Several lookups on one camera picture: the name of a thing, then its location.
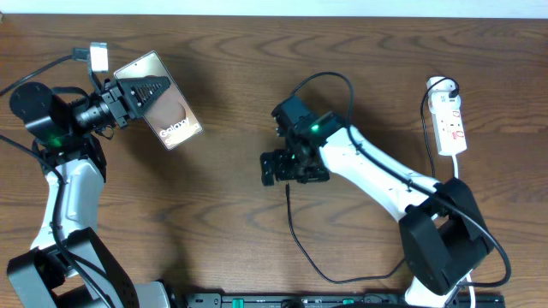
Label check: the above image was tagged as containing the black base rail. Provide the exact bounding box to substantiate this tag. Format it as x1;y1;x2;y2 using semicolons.
183;291;506;308

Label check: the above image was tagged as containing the white power strip cord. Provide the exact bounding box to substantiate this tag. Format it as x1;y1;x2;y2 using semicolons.
450;154;477;308

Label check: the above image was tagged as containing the Galaxy smartphone with bronze screen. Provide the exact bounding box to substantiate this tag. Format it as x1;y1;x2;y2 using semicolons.
114;50;203;151

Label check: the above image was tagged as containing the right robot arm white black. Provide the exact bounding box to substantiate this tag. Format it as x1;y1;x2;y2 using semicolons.
260;96;494;307

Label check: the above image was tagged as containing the white power strip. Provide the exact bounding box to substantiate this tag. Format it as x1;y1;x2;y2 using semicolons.
426;76;467;157

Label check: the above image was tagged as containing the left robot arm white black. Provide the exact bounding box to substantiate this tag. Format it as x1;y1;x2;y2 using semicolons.
7;76;177;307

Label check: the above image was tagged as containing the black charger cable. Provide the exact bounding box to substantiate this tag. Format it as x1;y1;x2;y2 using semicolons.
284;75;461;285

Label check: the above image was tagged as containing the left camera cable black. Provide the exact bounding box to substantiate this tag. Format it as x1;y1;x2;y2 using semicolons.
0;47;116;308

